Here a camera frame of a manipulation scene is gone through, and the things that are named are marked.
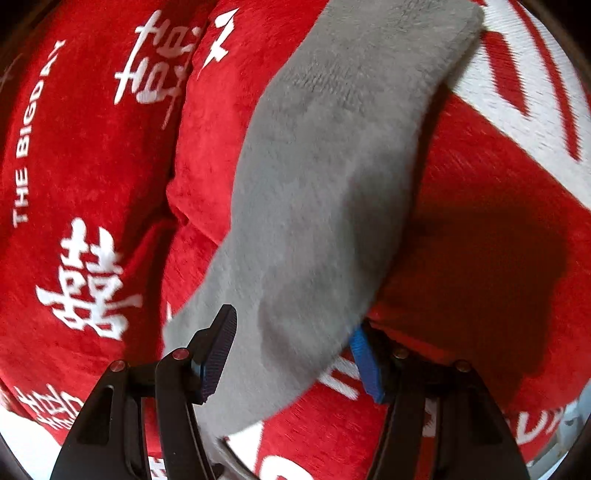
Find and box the grey knitted small garment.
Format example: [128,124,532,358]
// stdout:
[164,1,483,437]

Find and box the red blanket with white print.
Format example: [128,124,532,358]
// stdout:
[1,1,590,479]

